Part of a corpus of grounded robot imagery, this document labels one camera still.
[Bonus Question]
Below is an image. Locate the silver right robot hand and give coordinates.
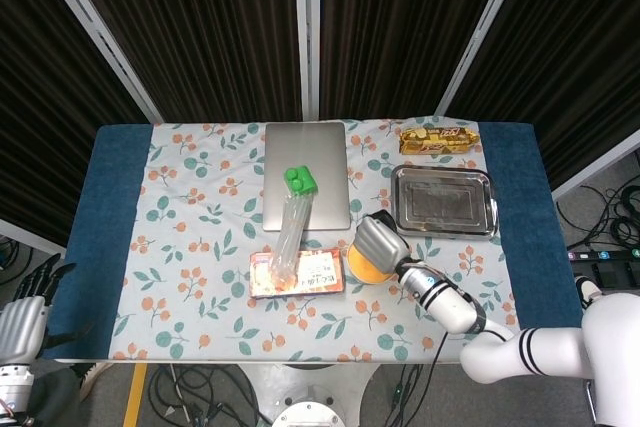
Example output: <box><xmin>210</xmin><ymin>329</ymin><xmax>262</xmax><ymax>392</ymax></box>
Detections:
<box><xmin>354</xmin><ymin>209</ymin><xmax>412</xmax><ymax>279</ymax></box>

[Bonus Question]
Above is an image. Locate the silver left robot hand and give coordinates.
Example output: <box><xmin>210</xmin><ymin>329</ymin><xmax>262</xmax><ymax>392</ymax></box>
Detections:
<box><xmin>0</xmin><ymin>253</ymin><xmax>96</xmax><ymax>362</ymax></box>

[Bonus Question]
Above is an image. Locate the floral print tablecloth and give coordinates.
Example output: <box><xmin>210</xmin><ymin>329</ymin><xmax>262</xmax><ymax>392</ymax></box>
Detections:
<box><xmin>110</xmin><ymin>118</ymin><xmax>521</xmax><ymax>363</ymax></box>

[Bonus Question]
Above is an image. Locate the grey closed laptop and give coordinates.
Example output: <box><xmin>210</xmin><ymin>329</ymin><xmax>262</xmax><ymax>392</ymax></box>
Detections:
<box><xmin>262</xmin><ymin>121</ymin><xmax>352</xmax><ymax>232</ymax></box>

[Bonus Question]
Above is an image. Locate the beige bowl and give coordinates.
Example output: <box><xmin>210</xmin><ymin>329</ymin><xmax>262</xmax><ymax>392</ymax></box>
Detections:
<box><xmin>346</xmin><ymin>241</ymin><xmax>401</xmax><ymax>286</ymax></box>

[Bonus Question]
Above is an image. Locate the stainless steel tray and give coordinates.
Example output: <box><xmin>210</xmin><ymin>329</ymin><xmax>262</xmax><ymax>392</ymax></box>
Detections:
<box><xmin>389</xmin><ymin>164</ymin><xmax>500</xmax><ymax>240</ymax></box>

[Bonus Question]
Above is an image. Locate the green toy building block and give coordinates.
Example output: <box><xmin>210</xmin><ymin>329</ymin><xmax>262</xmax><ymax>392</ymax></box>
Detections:
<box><xmin>283</xmin><ymin>165</ymin><xmax>320</xmax><ymax>197</ymax></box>

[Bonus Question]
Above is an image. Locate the gold snack package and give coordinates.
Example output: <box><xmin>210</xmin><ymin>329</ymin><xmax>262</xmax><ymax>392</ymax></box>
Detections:
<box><xmin>398</xmin><ymin>126</ymin><xmax>481</xmax><ymax>156</ymax></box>

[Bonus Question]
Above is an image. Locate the orange and blue cookie box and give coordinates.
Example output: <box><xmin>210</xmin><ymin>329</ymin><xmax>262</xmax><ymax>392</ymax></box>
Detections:
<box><xmin>248</xmin><ymin>248</ymin><xmax>347</xmax><ymax>300</ymax></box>

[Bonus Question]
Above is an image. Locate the black power strip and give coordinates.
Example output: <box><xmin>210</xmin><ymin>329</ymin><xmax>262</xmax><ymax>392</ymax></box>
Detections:
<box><xmin>567</xmin><ymin>248</ymin><xmax>640</xmax><ymax>264</ymax></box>

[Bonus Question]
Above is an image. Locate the clear plastic tube bag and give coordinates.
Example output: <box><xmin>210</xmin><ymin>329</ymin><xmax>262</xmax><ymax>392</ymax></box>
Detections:
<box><xmin>269</xmin><ymin>191</ymin><xmax>317</xmax><ymax>284</ymax></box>

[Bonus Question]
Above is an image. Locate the blue felt table cover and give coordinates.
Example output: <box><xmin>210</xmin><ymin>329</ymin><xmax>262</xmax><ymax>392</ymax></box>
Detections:
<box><xmin>39</xmin><ymin>121</ymin><xmax>586</xmax><ymax>362</ymax></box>

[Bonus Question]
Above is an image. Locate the white partition post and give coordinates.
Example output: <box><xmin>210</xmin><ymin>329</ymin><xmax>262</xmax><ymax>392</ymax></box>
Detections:
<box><xmin>433</xmin><ymin>0</ymin><xmax>532</xmax><ymax>118</ymax></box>
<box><xmin>292</xmin><ymin>0</ymin><xmax>321</xmax><ymax>121</ymax></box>
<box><xmin>27</xmin><ymin>0</ymin><xmax>164</xmax><ymax>124</ymax></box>

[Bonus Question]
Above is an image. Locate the dark ribbed partition panel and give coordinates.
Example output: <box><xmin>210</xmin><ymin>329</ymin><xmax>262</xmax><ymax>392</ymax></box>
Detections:
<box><xmin>59</xmin><ymin>0</ymin><xmax>304</xmax><ymax>123</ymax></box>
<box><xmin>0</xmin><ymin>0</ymin><xmax>147</xmax><ymax>248</ymax></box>
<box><xmin>446</xmin><ymin>0</ymin><xmax>640</xmax><ymax>189</ymax></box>
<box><xmin>319</xmin><ymin>0</ymin><xmax>514</xmax><ymax>119</ymax></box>

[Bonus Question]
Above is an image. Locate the white and black sneaker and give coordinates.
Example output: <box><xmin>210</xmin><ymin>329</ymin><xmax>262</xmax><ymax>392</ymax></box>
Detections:
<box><xmin>78</xmin><ymin>361</ymin><xmax>112</xmax><ymax>402</ymax></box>
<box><xmin>573</xmin><ymin>275</ymin><xmax>602</xmax><ymax>306</ymax></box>

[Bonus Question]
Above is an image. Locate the black floor cable bundle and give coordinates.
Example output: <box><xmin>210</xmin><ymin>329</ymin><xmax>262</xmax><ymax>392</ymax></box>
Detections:
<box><xmin>147</xmin><ymin>363</ymin><xmax>274</xmax><ymax>427</ymax></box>
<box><xmin>556</xmin><ymin>185</ymin><xmax>640</xmax><ymax>250</ymax></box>

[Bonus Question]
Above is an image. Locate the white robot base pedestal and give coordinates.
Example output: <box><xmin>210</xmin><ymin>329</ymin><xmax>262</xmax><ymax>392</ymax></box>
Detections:
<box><xmin>240</xmin><ymin>361</ymin><xmax>380</xmax><ymax>427</ymax></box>

